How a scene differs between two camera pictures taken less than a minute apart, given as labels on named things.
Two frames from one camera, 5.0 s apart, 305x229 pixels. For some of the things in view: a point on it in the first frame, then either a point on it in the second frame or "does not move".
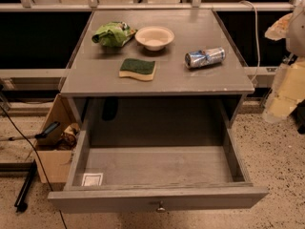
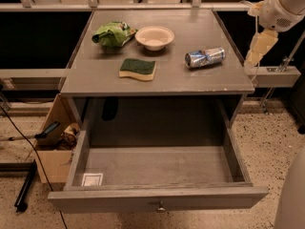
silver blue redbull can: [204, 57] does not move
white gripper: [296, 32] → [273, 13]
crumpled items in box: [69, 138] does not move
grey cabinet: [155, 72] does not move
